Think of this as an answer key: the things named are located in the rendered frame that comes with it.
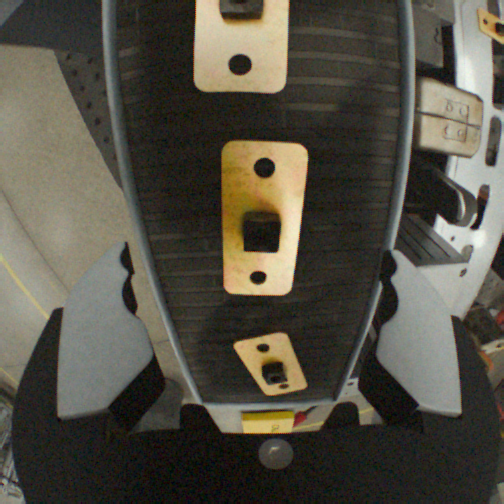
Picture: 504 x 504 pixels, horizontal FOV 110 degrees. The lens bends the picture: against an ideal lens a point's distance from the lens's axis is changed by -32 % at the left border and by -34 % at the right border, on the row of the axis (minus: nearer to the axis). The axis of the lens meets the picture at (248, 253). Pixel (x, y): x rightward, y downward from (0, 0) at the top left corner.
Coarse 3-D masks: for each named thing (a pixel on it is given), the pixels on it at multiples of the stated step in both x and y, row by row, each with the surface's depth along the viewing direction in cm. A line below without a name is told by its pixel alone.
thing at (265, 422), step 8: (248, 416) 26; (256, 416) 26; (264, 416) 26; (272, 416) 26; (280, 416) 26; (288, 416) 26; (248, 424) 26; (256, 424) 26; (264, 424) 26; (272, 424) 26; (280, 424) 26; (288, 424) 26; (248, 432) 28; (256, 432) 28; (264, 432) 28; (272, 432) 28; (280, 432) 28
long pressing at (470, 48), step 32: (480, 0) 12; (448, 32) 17; (480, 32) 15; (448, 64) 20; (480, 64) 18; (480, 128) 22; (448, 160) 25; (480, 160) 25; (480, 224) 30; (480, 256) 33
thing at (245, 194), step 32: (224, 160) 11; (256, 160) 11; (288, 160) 11; (224, 192) 12; (256, 192) 12; (288, 192) 12; (224, 224) 13; (256, 224) 12; (288, 224) 13; (224, 256) 14; (256, 256) 14; (288, 256) 14; (256, 288) 15; (288, 288) 15
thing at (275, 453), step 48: (144, 432) 4; (192, 432) 4; (288, 432) 4; (336, 432) 4; (384, 432) 4; (96, 480) 3; (144, 480) 3; (192, 480) 3; (240, 480) 3; (288, 480) 3; (336, 480) 3; (384, 480) 3; (432, 480) 3
